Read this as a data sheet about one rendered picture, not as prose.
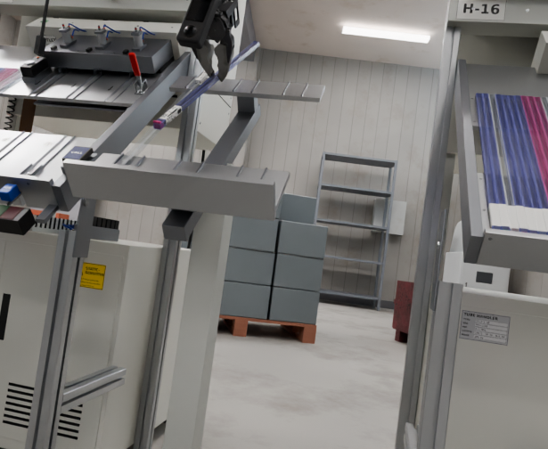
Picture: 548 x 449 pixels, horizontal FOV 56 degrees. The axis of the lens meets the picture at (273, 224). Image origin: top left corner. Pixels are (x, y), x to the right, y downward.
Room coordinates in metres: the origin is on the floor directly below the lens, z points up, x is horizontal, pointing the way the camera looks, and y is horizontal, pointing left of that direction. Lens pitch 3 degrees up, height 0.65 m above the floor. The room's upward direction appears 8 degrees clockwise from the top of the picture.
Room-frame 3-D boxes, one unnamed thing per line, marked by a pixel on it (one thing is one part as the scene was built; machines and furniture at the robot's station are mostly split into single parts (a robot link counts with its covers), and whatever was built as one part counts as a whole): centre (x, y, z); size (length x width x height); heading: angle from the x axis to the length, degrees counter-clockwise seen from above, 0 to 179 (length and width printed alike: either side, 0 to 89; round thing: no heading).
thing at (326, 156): (7.80, -1.15, 1.11); 1.11 x 0.47 x 2.23; 87
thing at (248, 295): (4.23, 0.22, 0.58); 1.16 x 0.78 x 1.15; 102
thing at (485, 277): (6.62, -2.65, 0.69); 0.70 x 0.61 x 1.38; 177
